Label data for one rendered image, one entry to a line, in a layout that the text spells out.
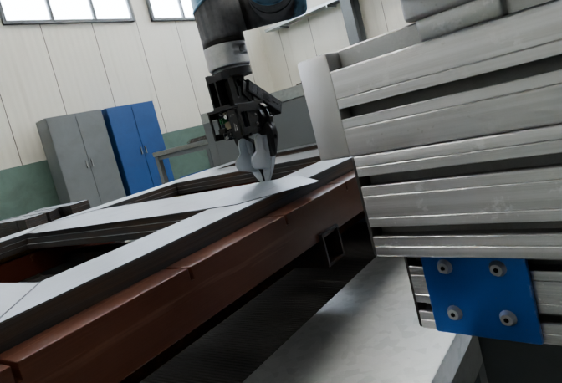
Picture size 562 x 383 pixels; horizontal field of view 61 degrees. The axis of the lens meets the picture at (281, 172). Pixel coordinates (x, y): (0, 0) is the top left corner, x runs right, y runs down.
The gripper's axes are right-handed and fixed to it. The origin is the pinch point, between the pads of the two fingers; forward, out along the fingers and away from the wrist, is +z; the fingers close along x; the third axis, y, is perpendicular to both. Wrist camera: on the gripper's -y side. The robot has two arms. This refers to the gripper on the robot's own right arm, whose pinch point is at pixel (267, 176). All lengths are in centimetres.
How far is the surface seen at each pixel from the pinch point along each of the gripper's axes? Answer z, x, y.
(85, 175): -2, -708, -408
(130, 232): 2.7, -16.2, 19.8
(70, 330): 3, 16, 50
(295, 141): -1, -39, -71
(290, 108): -12, -38, -71
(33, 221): 24, -411, -156
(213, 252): 2.8, 15.9, 32.8
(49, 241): 2.6, -43.4, 19.8
